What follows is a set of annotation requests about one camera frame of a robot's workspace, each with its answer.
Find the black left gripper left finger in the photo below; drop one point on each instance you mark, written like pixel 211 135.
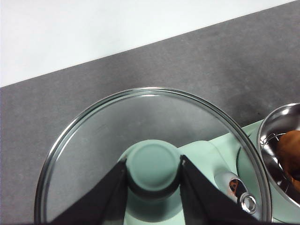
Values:
pixel 100 199

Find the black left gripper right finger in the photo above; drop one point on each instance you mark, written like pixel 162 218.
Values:
pixel 206 199

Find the glass pot lid green knob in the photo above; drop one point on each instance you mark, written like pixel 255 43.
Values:
pixel 152 164

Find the brown potato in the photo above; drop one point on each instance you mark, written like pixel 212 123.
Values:
pixel 290 150

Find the mint green breakfast machine base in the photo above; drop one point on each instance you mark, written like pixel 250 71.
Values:
pixel 250 131

